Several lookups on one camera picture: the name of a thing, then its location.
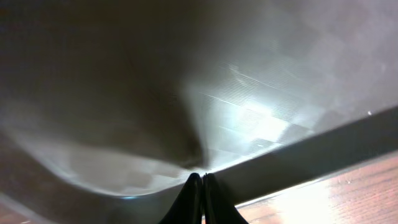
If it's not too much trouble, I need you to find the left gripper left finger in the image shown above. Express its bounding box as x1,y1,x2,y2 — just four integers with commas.
159,173,203,224

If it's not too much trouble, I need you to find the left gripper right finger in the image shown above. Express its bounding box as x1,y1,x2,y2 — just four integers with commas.
202,174,248,224

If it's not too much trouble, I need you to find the brown serving tray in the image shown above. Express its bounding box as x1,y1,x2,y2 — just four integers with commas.
1,0,397,223

